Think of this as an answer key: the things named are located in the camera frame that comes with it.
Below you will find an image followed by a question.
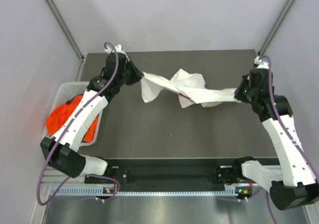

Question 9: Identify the white t-shirt red print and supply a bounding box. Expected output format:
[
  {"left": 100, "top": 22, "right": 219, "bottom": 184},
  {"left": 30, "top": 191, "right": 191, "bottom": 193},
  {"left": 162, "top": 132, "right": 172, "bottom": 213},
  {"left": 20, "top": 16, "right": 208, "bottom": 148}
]
[{"left": 141, "top": 69, "right": 239, "bottom": 108}]

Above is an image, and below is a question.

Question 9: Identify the right aluminium corner post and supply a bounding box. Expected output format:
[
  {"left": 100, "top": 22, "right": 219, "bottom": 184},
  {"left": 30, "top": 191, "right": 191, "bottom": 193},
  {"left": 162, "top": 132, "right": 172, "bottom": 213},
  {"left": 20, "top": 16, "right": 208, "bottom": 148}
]
[{"left": 257, "top": 0, "right": 296, "bottom": 56}]

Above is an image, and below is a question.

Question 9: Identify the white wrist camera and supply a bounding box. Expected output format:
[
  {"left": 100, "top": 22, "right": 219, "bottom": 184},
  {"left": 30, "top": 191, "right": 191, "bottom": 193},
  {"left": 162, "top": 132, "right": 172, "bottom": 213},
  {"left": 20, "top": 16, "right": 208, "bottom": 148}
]
[
  {"left": 253, "top": 56, "right": 269, "bottom": 70},
  {"left": 104, "top": 44, "right": 130, "bottom": 61}
]

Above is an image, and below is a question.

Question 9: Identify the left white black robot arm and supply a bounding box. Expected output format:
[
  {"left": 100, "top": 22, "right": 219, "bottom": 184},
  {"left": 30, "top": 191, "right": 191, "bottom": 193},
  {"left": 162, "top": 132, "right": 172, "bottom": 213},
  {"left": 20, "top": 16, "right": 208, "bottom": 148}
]
[{"left": 40, "top": 51, "right": 143, "bottom": 183}]

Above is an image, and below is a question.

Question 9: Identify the aluminium frame rail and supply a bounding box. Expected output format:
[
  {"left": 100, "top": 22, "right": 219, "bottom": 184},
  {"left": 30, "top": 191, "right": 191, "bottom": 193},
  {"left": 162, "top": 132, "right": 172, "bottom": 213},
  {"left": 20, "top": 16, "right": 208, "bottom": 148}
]
[{"left": 41, "top": 165, "right": 283, "bottom": 186}]

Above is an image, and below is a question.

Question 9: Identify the orange t-shirt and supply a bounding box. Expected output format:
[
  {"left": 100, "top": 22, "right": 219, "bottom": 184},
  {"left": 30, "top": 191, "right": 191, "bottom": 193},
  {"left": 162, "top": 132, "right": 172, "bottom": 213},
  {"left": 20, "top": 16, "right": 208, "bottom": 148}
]
[{"left": 45, "top": 95, "right": 97, "bottom": 142}]

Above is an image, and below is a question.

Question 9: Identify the grey slotted cable duct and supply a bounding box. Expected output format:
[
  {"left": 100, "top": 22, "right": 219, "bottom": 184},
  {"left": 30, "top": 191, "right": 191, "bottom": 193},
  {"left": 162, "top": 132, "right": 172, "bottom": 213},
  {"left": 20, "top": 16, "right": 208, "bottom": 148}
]
[{"left": 49, "top": 185, "right": 252, "bottom": 197}]

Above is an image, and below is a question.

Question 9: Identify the aluminium corner post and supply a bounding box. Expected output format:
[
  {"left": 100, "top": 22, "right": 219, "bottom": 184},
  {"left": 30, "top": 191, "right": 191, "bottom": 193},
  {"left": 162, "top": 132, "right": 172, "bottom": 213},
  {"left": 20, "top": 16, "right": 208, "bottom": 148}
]
[
  {"left": 37, "top": 0, "right": 87, "bottom": 63},
  {"left": 257, "top": 0, "right": 296, "bottom": 56}
]

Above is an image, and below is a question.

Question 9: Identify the white plastic laundry basket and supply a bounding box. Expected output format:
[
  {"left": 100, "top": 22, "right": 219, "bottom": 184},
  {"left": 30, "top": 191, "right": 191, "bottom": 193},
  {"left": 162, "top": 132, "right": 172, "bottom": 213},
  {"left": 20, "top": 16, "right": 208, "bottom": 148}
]
[{"left": 49, "top": 82, "right": 103, "bottom": 147}]

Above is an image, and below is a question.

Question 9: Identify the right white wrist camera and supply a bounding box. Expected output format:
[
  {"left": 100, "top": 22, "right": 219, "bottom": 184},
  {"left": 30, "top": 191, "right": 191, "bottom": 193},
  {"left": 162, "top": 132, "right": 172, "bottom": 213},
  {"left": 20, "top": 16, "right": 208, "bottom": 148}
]
[{"left": 253, "top": 56, "right": 269, "bottom": 70}]

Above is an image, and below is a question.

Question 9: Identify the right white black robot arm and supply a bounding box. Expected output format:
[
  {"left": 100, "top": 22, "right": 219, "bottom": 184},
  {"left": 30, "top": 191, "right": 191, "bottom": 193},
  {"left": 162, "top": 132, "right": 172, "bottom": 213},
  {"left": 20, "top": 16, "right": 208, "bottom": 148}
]
[{"left": 232, "top": 67, "right": 319, "bottom": 211}]

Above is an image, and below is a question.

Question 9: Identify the left aluminium corner post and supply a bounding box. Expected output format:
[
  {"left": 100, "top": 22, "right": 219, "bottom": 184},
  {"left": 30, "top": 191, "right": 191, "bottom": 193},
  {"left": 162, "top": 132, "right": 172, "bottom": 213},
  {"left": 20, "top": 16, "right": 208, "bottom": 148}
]
[{"left": 37, "top": 0, "right": 87, "bottom": 63}]

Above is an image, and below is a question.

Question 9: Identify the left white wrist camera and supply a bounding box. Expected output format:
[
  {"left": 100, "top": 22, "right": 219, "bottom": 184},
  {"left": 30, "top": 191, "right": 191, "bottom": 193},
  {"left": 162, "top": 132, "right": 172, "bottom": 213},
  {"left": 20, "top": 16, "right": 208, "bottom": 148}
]
[{"left": 104, "top": 44, "right": 130, "bottom": 61}]

